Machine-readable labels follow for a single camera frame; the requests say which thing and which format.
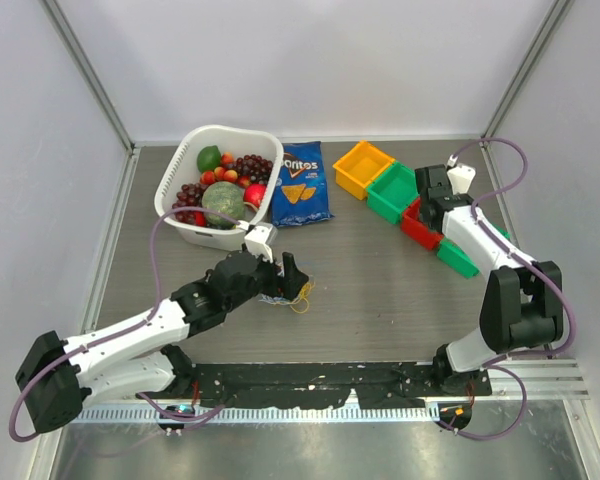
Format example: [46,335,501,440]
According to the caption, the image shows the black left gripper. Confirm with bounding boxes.
[225,244,307,312]

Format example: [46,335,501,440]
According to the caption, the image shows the yellow wires bundle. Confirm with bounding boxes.
[279,280,317,315]

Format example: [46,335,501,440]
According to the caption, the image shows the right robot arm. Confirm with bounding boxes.
[415,165,564,395]

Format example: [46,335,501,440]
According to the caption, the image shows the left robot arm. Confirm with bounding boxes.
[9,251,309,442]

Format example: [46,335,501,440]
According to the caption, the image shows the red plastic bin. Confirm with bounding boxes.
[400,197,444,251]

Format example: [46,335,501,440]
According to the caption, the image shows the green plastic bin near yellow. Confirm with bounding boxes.
[367,162,418,224]

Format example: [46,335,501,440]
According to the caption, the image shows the green plastic bin far right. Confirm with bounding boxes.
[437,223,512,279]

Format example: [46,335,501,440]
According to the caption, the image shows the blue Doritos chip bag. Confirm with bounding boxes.
[271,141,333,227]

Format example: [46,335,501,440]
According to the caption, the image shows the small watermelon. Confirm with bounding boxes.
[201,181,246,221]

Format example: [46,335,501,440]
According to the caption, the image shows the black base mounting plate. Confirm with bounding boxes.
[148,362,492,410]

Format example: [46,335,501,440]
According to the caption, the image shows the upper purple grape bunch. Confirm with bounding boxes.
[235,154,273,184]

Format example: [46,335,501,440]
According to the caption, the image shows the purple grape bunch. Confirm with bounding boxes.
[172,183,208,227]
[235,154,273,184]

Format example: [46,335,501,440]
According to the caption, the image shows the white fruit basket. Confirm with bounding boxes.
[154,125,284,251]

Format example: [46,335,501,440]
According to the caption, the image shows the lower purple grape bunch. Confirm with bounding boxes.
[172,183,208,227]

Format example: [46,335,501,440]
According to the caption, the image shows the peaches in basket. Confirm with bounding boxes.
[200,152,251,189]

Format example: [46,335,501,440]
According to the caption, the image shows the green lime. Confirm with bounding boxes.
[196,145,222,173]

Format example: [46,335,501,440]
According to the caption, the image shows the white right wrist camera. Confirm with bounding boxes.
[446,155,476,195]

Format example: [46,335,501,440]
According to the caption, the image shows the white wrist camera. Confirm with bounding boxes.
[446,155,476,195]
[244,223,277,263]

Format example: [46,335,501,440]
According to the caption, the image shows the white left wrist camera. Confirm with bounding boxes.
[244,223,277,263]

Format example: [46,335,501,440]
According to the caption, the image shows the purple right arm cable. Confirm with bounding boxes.
[439,138,579,442]

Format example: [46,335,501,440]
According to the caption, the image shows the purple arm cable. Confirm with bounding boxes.
[439,138,579,442]
[8,205,241,443]

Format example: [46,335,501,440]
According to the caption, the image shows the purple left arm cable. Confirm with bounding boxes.
[8,205,241,443]

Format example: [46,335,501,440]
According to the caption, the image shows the white slotted cable duct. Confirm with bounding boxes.
[73,402,439,425]

